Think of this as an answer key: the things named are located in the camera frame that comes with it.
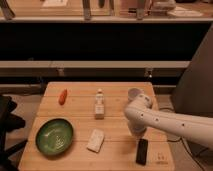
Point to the black eraser block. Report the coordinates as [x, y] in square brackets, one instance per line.
[141, 154]

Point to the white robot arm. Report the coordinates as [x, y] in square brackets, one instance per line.
[194, 128]

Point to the small white bottle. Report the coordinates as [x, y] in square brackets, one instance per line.
[99, 105]

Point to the white paper cup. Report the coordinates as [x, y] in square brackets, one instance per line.
[133, 93]

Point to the orange carrot toy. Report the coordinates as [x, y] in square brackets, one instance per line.
[62, 97]

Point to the white sponge block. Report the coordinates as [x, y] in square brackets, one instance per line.
[95, 141]

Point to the green ceramic bowl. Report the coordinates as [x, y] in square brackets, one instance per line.
[54, 137]

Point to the black office chair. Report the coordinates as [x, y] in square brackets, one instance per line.
[8, 123]

